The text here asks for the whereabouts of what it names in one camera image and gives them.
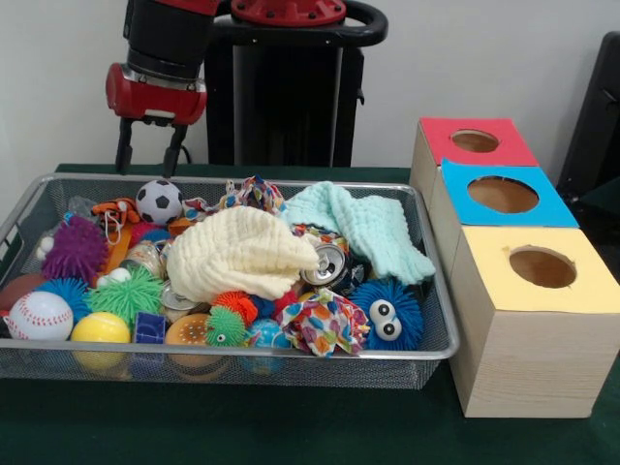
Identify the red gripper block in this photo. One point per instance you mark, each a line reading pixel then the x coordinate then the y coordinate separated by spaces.
pixel 155 99

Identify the orange tiger toy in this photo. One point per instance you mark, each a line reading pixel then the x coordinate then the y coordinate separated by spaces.
pixel 114 208

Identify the cream muslin cloth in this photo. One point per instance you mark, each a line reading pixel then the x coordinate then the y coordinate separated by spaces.
pixel 232 252

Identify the light blue muslin cloth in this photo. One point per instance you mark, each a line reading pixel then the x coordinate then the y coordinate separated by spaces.
pixel 382 232

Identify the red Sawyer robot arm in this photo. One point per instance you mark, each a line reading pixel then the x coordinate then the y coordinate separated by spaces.
pixel 164 34

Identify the shallow clear mesh bin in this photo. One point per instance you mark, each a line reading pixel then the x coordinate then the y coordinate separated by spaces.
pixel 339 373

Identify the wooden three-hole box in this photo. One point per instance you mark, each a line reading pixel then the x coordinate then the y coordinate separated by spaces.
pixel 533 339

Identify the small soccer ball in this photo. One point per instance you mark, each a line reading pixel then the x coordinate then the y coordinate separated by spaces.
pixel 159 201

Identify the purple spiky ball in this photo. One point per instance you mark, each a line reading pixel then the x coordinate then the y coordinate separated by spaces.
pixel 72 252

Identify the green spiky ball with eyes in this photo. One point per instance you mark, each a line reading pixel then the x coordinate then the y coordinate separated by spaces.
pixel 126 295

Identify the yellow smooth ball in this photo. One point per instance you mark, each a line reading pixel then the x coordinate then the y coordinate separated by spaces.
pixel 101 329

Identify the white baseball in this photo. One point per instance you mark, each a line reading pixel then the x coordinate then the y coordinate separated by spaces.
pixel 39 315

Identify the crushed drink can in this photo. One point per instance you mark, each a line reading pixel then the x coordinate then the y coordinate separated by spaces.
pixel 329 271

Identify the blue spiky ball with eyes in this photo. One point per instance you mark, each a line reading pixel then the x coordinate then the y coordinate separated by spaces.
pixel 361 305

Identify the dark green table cloth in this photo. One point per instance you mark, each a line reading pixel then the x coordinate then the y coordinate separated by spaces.
pixel 242 426

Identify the black stand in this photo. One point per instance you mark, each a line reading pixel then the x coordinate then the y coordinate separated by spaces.
pixel 596 121

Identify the green covered side table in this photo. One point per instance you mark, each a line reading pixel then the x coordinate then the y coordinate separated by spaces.
pixel 608 194

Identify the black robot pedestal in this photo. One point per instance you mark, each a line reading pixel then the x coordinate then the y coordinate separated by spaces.
pixel 290 97

